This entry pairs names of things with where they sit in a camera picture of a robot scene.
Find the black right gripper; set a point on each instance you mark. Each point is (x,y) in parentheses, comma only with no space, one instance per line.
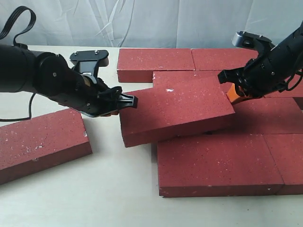
(267,73)

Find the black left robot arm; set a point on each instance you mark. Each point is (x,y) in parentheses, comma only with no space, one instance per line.
(48,74)

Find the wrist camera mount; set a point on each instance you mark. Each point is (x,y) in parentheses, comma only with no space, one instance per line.
(88,63)
(246,40)

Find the pale blue backdrop cloth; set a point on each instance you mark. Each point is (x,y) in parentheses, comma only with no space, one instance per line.
(155,23)

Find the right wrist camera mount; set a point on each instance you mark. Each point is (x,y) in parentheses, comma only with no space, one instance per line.
(246,40)

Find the red brick under leaning one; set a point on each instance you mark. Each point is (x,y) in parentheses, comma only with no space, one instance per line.
(265,116)

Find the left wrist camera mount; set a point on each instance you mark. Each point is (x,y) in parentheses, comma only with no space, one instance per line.
(88,63)

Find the red brick with silver chip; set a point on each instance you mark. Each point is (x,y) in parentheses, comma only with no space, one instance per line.
(43,142)

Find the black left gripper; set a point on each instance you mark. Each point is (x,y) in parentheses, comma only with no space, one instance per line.
(80,93)

